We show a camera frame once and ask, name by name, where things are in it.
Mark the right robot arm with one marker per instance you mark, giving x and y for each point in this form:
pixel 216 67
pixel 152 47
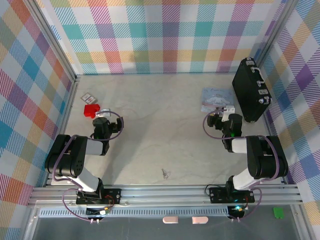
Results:
pixel 265 160

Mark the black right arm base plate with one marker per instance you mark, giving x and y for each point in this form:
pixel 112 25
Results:
pixel 217 195

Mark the small picture card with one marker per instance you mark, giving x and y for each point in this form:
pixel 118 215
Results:
pixel 88 98

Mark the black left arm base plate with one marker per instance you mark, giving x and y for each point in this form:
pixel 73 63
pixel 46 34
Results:
pixel 113 196

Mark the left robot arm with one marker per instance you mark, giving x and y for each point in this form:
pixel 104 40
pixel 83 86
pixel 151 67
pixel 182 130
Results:
pixel 65 160

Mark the red plastic block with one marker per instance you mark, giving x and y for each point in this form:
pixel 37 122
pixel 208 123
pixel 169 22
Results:
pixel 91 111

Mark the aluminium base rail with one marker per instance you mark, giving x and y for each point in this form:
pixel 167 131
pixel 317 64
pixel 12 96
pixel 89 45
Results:
pixel 162 195

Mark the pink rounded pad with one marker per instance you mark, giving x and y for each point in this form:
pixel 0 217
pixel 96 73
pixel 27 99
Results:
pixel 170 220
pixel 200 220

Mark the black briefcase silver latches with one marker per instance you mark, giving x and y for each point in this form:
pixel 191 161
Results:
pixel 247 92

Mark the green plastic piece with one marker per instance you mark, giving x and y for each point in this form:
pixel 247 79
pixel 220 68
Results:
pixel 278 213

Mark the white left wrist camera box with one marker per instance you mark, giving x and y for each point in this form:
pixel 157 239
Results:
pixel 105 112

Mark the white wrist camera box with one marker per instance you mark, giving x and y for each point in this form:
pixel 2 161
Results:
pixel 105 112
pixel 228 111

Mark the aluminium corner post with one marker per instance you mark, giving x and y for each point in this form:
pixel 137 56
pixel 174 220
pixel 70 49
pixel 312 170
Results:
pixel 275 32
pixel 53 42

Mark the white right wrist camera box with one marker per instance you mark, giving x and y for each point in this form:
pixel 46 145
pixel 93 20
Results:
pixel 228 111

